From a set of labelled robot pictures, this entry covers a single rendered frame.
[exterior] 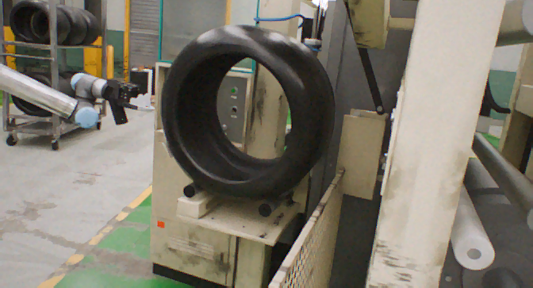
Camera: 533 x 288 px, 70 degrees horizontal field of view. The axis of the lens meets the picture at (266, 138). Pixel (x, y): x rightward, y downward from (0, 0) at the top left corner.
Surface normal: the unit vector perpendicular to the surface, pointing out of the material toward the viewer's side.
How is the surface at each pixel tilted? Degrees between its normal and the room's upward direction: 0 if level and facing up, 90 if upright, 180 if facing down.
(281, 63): 82
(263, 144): 90
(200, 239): 90
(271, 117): 90
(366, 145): 90
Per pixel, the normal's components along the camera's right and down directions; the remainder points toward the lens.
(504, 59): -0.09, 0.23
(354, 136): -0.34, 0.19
